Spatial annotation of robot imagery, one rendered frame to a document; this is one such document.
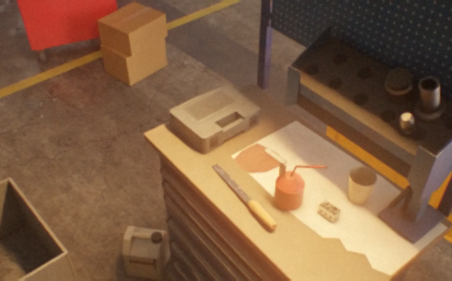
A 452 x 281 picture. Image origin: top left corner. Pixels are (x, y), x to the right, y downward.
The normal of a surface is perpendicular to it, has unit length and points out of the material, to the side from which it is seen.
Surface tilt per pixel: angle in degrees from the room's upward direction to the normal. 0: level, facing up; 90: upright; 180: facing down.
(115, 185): 0
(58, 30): 90
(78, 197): 0
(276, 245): 0
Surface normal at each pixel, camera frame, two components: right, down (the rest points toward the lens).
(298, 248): 0.00, -0.75
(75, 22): 0.39, 0.61
